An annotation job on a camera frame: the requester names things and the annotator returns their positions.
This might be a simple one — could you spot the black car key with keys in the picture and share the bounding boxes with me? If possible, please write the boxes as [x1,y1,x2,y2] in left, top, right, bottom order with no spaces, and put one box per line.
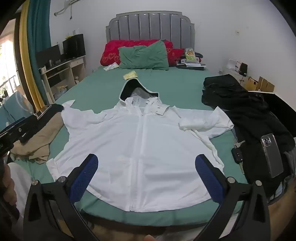
[231,140,246,175]

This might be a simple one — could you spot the teal patterned cloth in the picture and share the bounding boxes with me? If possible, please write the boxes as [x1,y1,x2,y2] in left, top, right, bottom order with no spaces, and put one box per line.
[0,90,36,130]

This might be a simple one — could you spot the green pillow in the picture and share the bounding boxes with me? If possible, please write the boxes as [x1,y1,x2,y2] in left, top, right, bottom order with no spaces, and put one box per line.
[118,39,170,70]

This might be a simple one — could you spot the black monitor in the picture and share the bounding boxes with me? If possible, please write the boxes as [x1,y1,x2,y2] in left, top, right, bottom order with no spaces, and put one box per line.
[35,44,62,68]

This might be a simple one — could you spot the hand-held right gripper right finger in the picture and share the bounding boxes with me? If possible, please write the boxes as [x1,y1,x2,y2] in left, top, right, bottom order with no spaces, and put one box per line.
[195,153,271,241]

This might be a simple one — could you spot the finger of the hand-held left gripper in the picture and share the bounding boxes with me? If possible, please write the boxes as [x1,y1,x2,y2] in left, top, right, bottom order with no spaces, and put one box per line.
[33,104,64,121]

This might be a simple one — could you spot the window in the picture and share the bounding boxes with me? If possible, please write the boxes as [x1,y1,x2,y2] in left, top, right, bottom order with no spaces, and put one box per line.
[0,21,24,98]

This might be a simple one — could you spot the black computer tower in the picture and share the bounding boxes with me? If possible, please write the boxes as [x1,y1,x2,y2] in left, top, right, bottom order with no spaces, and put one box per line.
[62,34,86,59]

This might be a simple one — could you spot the white hooded jacket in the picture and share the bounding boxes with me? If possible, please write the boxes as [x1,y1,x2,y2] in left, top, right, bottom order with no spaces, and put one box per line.
[46,79,234,212]

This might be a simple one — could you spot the green snack bag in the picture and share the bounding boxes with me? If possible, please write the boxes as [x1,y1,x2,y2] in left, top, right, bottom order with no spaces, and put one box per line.
[185,48,200,63]

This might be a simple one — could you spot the grey padded headboard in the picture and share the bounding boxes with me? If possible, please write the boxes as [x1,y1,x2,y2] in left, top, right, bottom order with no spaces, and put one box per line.
[106,13,195,50]

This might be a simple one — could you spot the stack of dark books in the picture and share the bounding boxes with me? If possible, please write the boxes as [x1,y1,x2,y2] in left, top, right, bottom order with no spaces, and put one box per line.
[176,61,206,71]

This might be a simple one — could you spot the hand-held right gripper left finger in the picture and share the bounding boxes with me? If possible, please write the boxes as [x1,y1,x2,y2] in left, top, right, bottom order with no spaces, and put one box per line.
[23,153,99,241]

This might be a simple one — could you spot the teal curtain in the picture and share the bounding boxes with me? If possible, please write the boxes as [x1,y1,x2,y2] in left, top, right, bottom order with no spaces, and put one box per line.
[26,0,52,103]

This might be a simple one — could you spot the beige garment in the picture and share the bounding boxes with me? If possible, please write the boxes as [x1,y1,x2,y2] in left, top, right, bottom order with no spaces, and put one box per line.
[10,107,65,165]

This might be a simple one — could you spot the black folded garment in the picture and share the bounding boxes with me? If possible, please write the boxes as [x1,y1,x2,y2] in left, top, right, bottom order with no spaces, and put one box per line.
[201,74,250,110]

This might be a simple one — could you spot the yellow curtain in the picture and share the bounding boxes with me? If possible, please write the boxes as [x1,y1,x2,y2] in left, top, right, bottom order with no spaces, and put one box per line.
[18,7,45,112]

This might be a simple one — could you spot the white box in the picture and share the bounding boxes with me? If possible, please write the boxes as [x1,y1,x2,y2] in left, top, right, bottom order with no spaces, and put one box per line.
[225,59,242,71]

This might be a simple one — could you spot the cardboard boxes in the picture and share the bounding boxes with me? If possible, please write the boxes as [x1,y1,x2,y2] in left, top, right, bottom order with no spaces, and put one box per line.
[245,76,275,92]

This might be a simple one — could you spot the silver smartphone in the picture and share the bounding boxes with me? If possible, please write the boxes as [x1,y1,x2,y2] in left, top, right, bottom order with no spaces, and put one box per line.
[261,133,284,178]

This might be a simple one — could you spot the person's left hand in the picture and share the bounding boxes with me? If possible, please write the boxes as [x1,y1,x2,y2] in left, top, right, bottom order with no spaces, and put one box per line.
[0,162,18,209]

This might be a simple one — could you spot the light wooden desk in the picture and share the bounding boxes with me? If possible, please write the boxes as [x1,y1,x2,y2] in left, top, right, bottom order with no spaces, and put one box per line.
[39,57,87,103]

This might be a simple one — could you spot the black fleece garment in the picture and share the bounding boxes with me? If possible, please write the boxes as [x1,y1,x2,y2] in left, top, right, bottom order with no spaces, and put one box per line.
[228,93,296,197]

